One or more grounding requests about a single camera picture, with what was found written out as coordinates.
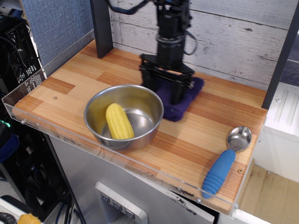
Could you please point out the dark grey left post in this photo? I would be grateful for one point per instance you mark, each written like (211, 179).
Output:
(102, 27)

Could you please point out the clear acrylic table guard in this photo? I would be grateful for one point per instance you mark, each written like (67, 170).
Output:
(165, 177)

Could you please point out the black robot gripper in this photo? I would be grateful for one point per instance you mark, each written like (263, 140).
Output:
(168, 65)

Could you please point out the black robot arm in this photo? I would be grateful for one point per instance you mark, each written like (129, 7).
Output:
(173, 20)

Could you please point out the black perforated computer case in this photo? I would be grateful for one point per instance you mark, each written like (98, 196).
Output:
(18, 58)

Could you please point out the yellow toy corn cob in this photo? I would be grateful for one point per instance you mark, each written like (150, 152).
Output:
(118, 123)

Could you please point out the silver metal bowl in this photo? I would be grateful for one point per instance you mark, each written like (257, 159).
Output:
(142, 106)

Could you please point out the blue handled metal spoon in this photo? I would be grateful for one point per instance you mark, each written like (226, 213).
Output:
(238, 139)

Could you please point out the purple knitted cloth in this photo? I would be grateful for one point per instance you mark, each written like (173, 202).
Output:
(175, 112)

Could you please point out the white toy sink counter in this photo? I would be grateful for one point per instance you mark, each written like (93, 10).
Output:
(277, 149)

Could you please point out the dark grey post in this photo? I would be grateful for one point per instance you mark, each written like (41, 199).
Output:
(282, 60)
(102, 27)

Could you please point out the dark grey right post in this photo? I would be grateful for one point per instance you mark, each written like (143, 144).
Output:
(282, 60)

